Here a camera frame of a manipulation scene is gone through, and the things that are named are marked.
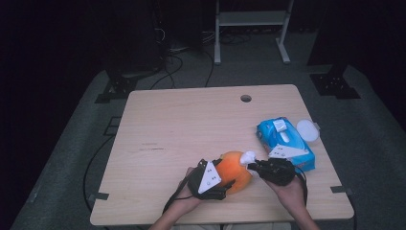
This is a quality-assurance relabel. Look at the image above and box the black stand base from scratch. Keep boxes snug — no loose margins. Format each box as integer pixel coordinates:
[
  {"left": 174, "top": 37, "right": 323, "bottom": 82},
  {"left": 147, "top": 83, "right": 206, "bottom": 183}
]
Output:
[
  {"left": 307, "top": 61, "right": 362, "bottom": 100},
  {"left": 94, "top": 60, "right": 161, "bottom": 104}
]

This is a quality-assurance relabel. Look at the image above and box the white metal stand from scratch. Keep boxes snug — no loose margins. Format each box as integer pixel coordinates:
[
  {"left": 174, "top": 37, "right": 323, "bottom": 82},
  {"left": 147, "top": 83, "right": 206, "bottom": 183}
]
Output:
[{"left": 214, "top": 0, "right": 295, "bottom": 66}]

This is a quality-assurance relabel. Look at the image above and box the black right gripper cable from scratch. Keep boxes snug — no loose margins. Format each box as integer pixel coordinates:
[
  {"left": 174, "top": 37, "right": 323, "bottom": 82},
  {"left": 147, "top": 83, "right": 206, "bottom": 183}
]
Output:
[{"left": 295, "top": 166, "right": 309, "bottom": 207}]

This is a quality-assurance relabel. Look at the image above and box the blue wet wipes pack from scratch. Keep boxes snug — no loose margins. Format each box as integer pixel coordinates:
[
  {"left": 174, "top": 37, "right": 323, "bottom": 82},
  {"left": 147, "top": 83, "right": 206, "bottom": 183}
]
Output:
[{"left": 256, "top": 116, "right": 316, "bottom": 173}]

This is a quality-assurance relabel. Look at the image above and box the black floor cable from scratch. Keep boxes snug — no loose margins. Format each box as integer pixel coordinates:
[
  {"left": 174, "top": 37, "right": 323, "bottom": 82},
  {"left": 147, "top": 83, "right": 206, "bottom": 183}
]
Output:
[
  {"left": 83, "top": 135, "right": 116, "bottom": 212},
  {"left": 204, "top": 49, "right": 215, "bottom": 88},
  {"left": 149, "top": 54, "right": 185, "bottom": 90}
]

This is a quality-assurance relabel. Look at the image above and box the person's right hand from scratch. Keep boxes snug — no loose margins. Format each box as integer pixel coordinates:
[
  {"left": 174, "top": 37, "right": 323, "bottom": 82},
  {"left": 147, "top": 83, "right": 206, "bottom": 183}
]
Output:
[{"left": 266, "top": 176, "right": 307, "bottom": 212}]

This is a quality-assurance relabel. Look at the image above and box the person's left hand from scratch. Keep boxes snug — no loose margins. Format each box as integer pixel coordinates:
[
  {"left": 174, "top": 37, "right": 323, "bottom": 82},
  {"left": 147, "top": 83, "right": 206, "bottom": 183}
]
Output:
[{"left": 171, "top": 167, "right": 203, "bottom": 214}]

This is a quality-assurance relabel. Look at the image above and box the orange plush toy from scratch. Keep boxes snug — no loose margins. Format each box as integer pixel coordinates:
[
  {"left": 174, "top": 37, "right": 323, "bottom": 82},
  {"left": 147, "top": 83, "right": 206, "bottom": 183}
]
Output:
[{"left": 216, "top": 150, "right": 253, "bottom": 196}]

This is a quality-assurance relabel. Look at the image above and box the white round plastic lid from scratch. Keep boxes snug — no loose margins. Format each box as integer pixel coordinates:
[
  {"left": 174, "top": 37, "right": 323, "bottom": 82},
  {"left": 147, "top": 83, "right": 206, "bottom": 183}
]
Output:
[{"left": 296, "top": 118, "right": 321, "bottom": 143}]

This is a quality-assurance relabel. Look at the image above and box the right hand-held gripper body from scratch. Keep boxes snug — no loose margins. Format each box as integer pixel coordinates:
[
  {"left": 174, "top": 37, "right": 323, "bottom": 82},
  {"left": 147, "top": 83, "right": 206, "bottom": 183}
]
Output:
[{"left": 258, "top": 144, "right": 310, "bottom": 187}]

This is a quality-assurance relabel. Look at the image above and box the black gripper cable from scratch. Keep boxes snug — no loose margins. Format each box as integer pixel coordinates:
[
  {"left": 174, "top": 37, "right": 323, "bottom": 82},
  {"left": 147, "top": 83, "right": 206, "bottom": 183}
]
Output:
[
  {"left": 162, "top": 178, "right": 192, "bottom": 215},
  {"left": 295, "top": 166, "right": 309, "bottom": 207}
]

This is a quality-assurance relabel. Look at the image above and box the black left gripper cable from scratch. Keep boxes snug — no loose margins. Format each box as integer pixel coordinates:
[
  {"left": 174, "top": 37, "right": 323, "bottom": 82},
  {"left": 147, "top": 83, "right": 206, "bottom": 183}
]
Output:
[{"left": 162, "top": 178, "right": 192, "bottom": 215}]

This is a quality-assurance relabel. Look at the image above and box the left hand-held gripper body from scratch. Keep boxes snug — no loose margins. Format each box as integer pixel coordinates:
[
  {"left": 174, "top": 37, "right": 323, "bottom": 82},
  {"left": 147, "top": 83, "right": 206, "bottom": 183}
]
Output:
[{"left": 187, "top": 158, "right": 229, "bottom": 201}]

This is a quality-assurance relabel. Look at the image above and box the grey table bracket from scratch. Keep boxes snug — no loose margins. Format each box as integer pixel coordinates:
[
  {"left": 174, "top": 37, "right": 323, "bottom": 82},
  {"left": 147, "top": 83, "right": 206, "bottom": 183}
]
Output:
[
  {"left": 329, "top": 185, "right": 354, "bottom": 196},
  {"left": 87, "top": 191, "right": 110, "bottom": 203}
]

